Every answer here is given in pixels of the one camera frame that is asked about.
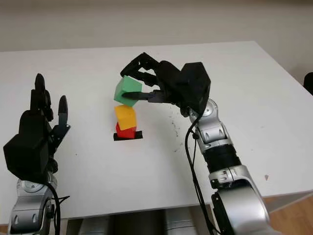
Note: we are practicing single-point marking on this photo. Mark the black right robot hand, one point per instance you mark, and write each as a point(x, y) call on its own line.
point(168, 78)

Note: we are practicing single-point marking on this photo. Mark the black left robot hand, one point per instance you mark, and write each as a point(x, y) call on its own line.
point(33, 122)

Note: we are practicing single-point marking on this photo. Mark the green cube block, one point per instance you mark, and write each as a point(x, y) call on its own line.
point(129, 85)

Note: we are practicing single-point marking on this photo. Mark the yellow cube block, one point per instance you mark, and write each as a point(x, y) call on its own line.
point(125, 117)

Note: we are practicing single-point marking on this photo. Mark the red cube block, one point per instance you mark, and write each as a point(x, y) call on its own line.
point(124, 134)

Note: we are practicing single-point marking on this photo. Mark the black tape patch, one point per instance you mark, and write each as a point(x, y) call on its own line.
point(140, 135)

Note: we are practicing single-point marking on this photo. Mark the silver left robot thigh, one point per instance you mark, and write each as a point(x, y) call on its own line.
point(94, 226)

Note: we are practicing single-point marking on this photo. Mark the silver robot thigh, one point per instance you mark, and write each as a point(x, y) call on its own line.
point(179, 222)
point(94, 226)

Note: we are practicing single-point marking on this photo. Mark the black chair edge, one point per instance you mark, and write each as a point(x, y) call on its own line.
point(309, 83)

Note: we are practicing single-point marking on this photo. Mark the silver right robot thigh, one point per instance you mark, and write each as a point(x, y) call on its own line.
point(179, 222)

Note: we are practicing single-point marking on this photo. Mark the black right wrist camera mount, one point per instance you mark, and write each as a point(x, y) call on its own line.
point(195, 83)

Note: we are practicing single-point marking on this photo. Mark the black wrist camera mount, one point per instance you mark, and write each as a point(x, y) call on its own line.
point(25, 156)
point(195, 83)

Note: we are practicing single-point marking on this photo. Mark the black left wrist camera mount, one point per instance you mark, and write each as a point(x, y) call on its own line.
point(25, 156)

